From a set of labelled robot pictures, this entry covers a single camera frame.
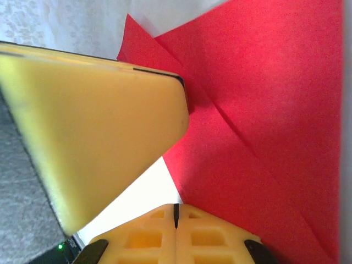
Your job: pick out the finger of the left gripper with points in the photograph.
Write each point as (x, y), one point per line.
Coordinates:
(96, 123)

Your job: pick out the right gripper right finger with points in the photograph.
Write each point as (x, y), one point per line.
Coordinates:
(211, 242)

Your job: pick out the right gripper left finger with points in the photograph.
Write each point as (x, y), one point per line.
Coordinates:
(143, 242)

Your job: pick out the red square paper sheet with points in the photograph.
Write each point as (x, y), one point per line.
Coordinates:
(261, 110)

